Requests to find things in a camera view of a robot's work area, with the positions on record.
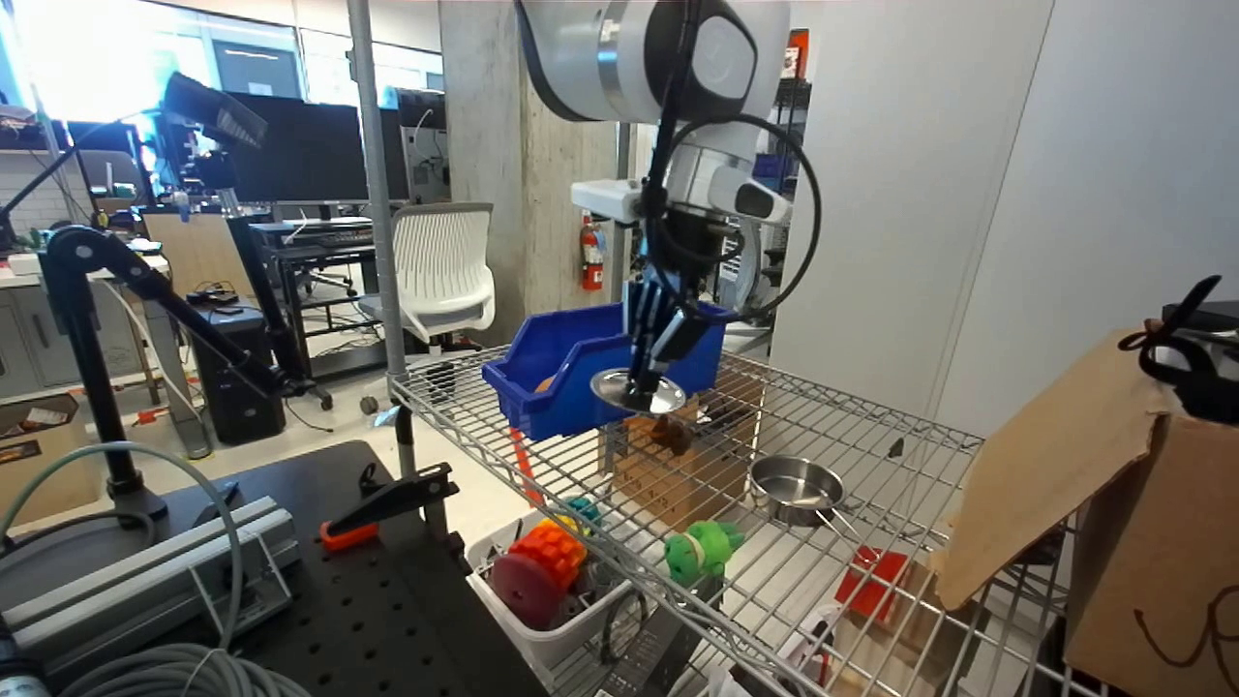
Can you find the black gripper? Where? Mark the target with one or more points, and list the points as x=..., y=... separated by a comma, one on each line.
x=683, y=249

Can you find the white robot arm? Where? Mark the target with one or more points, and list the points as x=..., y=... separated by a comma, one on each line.
x=704, y=75

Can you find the small steel pan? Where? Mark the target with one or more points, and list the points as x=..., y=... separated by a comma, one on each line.
x=808, y=502

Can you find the red fire extinguisher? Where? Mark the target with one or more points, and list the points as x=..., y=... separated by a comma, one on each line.
x=590, y=256

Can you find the blue plastic bin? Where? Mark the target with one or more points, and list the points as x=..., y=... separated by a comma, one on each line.
x=562, y=373

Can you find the white office chair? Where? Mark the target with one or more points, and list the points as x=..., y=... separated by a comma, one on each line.
x=442, y=272

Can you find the green toy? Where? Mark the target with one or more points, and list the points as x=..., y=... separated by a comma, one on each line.
x=699, y=550

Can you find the white plastic tub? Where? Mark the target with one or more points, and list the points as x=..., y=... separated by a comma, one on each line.
x=600, y=614

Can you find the orange red toy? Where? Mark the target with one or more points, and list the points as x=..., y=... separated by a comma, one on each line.
x=541, y=572

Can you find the red small box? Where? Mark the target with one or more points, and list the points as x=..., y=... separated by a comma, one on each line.
x=867, y=585

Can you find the orange black clamp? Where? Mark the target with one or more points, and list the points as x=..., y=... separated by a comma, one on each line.
x=421, y=492

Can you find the black perforated table board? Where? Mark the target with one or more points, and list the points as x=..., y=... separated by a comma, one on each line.
x=377, y=620

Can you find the black computer monitor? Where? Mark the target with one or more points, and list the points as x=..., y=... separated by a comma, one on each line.
x=307, y=151

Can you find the wire rack shelf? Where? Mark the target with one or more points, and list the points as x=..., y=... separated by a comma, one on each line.
x=772, y=624

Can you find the aluminium extrusion rail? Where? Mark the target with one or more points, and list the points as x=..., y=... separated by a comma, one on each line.
x=218, y=576

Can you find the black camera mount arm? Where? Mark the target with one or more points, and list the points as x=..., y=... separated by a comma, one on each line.
x=68, y=261

